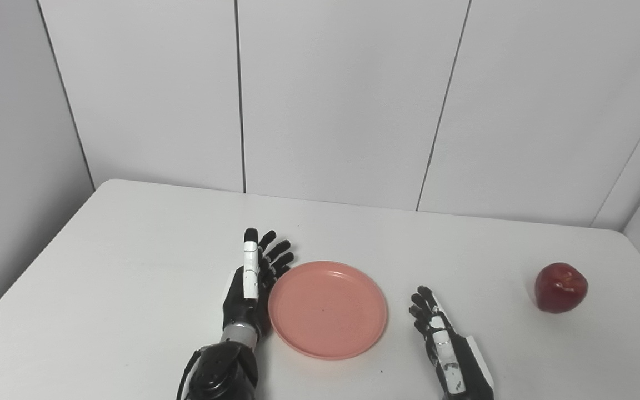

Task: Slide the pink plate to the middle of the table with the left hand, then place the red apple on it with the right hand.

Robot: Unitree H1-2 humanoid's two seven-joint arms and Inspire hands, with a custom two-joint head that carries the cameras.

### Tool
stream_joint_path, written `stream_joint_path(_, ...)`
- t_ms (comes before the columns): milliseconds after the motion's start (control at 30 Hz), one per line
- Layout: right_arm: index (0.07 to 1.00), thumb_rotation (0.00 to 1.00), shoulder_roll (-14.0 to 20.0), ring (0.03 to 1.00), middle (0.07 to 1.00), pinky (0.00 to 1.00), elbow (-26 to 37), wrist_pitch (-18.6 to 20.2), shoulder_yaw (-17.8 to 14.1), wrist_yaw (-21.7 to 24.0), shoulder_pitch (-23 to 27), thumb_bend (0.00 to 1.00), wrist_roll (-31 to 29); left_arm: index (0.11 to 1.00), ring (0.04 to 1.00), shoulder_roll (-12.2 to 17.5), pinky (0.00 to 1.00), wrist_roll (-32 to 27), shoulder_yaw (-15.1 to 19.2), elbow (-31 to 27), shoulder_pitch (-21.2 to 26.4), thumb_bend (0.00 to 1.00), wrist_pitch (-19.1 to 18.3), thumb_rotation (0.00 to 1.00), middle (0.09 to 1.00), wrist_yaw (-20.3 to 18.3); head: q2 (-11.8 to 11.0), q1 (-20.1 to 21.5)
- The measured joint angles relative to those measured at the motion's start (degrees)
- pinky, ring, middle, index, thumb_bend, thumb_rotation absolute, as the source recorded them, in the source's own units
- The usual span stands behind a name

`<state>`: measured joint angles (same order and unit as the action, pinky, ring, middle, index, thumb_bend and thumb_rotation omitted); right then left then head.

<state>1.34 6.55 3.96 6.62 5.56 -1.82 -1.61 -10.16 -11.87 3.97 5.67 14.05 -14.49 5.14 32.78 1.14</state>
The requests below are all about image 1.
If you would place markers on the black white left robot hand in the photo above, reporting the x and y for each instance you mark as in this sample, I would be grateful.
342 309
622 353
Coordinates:
239 305

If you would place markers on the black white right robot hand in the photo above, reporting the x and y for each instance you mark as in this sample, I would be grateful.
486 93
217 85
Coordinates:
456 361

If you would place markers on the pink round plate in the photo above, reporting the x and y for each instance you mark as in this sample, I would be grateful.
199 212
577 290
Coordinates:
328 310

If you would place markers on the red apple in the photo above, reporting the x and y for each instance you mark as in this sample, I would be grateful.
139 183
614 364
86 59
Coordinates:
561 288

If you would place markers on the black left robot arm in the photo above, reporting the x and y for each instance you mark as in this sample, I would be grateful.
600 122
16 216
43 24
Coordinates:
223 369

